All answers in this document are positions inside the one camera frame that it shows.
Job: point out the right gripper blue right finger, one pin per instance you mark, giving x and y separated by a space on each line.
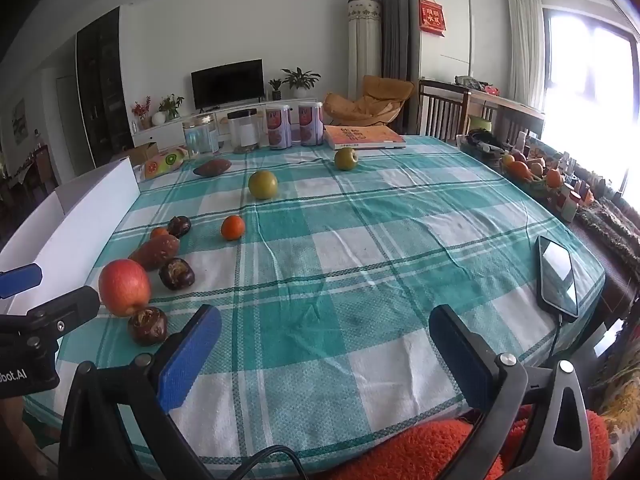
556 442

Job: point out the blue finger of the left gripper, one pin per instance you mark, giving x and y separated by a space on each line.
64 314
19 280

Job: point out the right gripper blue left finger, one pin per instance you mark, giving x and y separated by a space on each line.
95 443

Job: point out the red apple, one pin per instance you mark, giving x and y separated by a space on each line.
124 287

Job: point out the reddish sweet potato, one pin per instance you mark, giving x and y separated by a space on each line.
213 168
154 253

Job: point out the small orange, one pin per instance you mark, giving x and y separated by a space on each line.
158 232

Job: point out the orange tangerine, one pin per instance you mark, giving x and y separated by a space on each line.
232 228

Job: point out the green apple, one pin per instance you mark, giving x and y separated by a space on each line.
346 159
263 185

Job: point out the white cardboard box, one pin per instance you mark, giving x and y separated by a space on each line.
67 232

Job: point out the orange fuzzy cloth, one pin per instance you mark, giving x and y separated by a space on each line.
423 451

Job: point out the black smartphone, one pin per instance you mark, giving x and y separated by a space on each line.
557 290

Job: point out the fruit print pouch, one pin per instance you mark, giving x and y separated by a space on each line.
164 163

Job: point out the red flower vase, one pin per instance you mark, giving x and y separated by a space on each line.
141 111

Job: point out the teal plaid tablecloth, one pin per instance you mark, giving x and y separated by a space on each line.
325 299

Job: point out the tray of mixed fruit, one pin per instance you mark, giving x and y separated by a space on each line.
535 177

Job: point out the clear jar gold lid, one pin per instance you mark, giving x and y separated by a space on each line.
201 135

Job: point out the green plant left of tv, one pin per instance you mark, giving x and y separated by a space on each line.
170 106

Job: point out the dark bookshelf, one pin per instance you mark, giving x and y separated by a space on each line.
99 82

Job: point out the clear canister black lid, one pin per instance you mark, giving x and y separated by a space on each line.
243 129

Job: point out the wooden chair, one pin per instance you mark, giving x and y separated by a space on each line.
443 110

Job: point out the black television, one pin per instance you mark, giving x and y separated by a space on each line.
228 83

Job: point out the orange book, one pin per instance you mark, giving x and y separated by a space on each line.
363 138

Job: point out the left red white can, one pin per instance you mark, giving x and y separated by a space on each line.
278 127

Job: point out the red white can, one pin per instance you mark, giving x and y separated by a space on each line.
278 127
311 126

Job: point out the orange lounge chair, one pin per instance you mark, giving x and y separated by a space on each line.
381 102

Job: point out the right red white can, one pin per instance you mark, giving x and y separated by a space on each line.
311 126

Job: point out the large potted plant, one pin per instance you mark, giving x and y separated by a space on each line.
300 82

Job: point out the white standing air conditioner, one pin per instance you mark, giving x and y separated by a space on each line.
364 43

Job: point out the red wall hanging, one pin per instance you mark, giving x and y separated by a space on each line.
432 18

